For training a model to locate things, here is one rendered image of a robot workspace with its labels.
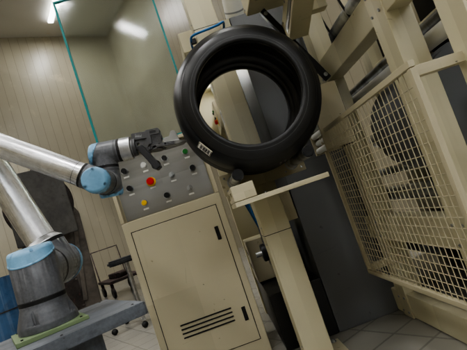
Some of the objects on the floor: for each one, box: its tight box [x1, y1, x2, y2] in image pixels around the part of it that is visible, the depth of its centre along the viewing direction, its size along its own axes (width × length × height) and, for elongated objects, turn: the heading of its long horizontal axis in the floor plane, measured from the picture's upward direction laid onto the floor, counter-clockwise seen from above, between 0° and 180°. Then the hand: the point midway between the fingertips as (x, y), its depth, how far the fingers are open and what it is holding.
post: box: [181, 0, 334, 350], centre depth 193 cm, size 13×13×250 cm
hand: (184, 142), depth 157 cm, fingers closed
